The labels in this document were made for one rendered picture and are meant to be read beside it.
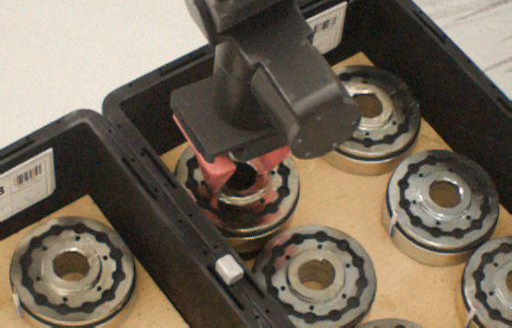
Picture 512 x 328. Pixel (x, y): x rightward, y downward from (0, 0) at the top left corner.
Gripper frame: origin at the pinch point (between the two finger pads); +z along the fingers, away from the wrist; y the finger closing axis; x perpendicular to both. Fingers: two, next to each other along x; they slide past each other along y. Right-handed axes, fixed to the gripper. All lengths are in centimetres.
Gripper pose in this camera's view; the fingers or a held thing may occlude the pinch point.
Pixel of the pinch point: (238, 170)
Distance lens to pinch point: 109.0
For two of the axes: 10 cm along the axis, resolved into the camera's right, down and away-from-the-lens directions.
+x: -4.6, -7.5, 4.8
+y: 8.8, -3.5, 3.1
